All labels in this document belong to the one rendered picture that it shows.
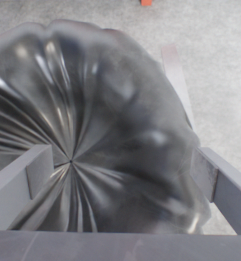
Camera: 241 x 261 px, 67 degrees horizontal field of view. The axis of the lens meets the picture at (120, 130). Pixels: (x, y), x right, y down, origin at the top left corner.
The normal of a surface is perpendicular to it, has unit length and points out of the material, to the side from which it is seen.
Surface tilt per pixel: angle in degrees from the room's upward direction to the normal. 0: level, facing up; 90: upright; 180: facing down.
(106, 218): 40
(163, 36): 0
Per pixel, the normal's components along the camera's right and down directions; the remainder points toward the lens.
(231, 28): -0.12, -0.14
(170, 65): -0.37, -0.51
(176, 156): -0.36, -0.18
